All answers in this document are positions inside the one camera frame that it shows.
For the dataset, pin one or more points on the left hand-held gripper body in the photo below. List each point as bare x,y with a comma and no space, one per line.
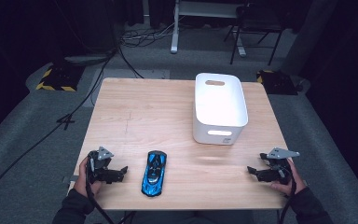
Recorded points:
98,165

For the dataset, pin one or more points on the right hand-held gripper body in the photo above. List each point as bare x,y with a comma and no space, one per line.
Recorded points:
281,169

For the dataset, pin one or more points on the blue toy car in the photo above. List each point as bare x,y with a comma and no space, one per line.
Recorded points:
154,174

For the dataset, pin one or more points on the white plastic storage bin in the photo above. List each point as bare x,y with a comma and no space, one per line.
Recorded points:
219,105

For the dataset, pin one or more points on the person's right hand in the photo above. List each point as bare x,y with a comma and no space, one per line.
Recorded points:
295,183

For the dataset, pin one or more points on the person's left hand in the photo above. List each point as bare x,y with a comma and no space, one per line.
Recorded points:
81,183

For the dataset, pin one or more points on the grey tape strip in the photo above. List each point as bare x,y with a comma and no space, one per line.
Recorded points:
70,178

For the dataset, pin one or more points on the yellow black striped base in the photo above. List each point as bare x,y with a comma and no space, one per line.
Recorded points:
59,79
276,82

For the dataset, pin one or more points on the black metal chair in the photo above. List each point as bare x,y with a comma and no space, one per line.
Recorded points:
254,21

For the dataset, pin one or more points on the white desk frame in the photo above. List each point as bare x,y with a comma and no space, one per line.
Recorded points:
175,31

